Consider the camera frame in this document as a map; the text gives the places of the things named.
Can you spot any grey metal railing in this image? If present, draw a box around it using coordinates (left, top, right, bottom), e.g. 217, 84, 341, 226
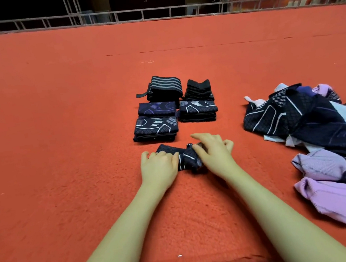
0, 0, 346, 48

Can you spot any person's left hand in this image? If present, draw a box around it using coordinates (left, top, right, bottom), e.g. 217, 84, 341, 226
138, 146, 185, 200

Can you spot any single black grey-striped sock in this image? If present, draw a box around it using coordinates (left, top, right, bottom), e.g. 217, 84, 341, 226
178, 96, 219, 116

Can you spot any heap of dark patterned socks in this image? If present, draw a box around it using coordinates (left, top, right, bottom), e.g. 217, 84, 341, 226
239, 75, 346, 238

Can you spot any person's left forearm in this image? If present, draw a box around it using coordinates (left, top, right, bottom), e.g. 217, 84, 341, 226
49, 184, 175, 262

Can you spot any single navy blue-lined sock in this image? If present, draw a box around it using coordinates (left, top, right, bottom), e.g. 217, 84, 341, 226
136, 99, 178, 119

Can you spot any single black white-patterned sock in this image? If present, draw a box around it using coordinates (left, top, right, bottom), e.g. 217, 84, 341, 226
131, 112, 180, 139
133, 131, 179, 147
156, 138, 210, 179

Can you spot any person's right hand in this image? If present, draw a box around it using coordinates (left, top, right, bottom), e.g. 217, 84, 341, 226
189, 128, 239, 184

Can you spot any single plain navy sock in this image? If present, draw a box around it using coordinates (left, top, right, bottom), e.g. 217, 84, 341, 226
178, 115, 218, 127

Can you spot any person's right forearm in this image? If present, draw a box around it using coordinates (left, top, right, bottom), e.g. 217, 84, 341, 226
226, 154, 346, 262

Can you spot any single black grey-heeled sock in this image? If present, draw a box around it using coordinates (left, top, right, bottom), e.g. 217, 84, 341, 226
178, 109, 218, 123

